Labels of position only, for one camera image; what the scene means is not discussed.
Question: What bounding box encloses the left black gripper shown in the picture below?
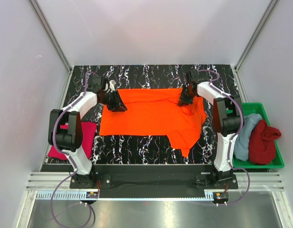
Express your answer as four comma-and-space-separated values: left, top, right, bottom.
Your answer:
99, 90, 127, 112

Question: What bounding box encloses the orange t shirt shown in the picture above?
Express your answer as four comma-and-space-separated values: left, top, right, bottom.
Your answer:
99, 88, 207, 157

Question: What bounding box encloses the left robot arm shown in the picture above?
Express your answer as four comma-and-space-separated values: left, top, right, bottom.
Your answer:
48, 75, 127, 188

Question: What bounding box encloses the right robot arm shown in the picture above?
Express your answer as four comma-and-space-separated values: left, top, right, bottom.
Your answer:
178, 69, 244, 188

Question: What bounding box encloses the folded magenta t shirt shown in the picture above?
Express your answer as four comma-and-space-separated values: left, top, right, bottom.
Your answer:
48, 122, 97, 161

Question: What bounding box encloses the green plastic bin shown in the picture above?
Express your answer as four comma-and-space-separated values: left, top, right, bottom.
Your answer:
233, 103, 284, 169

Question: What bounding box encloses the light blue t shirt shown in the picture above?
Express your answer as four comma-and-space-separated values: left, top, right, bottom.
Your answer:
234, 114, 263, 162

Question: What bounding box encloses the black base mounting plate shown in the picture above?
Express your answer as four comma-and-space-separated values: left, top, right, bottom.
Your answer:
70, 164, 238, 190

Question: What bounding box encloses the dark red t shirt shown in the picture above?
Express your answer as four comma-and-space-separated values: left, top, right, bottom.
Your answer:
248, 119, 282, 165

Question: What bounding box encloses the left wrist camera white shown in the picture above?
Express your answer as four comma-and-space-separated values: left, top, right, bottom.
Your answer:
103, 79, 116, 93

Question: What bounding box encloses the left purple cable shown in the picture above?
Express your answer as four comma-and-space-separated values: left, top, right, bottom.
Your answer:
49, 70, 97, 228

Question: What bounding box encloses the left aluminium frame post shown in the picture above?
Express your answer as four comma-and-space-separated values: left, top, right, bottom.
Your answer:
28, 0, 72, 73

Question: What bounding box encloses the aluminium frame post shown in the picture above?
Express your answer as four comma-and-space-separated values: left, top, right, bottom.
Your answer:
28, 0, 72, 73
234, 0, 279, 71

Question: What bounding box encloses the right aluminium frame post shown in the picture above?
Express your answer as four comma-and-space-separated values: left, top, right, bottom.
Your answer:
234, 0, 279, 71

